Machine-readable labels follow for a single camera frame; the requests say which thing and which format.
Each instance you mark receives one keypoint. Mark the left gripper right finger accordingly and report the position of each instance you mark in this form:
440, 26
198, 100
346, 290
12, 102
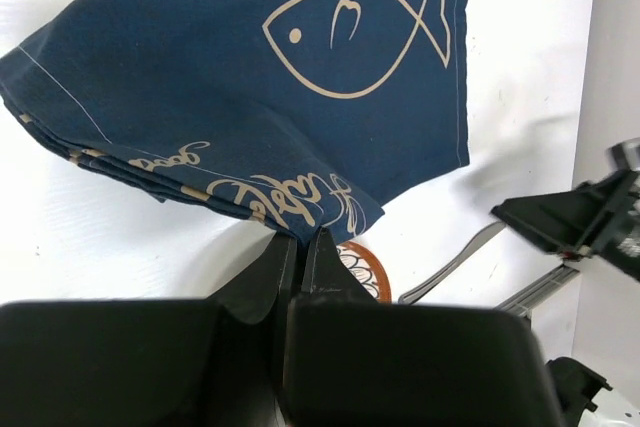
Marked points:
326, 277

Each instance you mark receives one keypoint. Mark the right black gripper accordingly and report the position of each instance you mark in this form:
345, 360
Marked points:
594, 219

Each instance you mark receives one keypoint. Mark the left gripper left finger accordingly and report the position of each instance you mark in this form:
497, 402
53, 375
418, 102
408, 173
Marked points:
250, 296

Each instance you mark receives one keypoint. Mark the floral ceramic plate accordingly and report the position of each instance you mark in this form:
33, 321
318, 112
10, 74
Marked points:
367, 270

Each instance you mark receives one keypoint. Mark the blue fish placemat cloth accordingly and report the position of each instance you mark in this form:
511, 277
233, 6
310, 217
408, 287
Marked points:
301, 114

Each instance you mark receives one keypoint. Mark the aluminium side rail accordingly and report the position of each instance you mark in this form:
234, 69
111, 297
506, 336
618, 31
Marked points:
523, 302

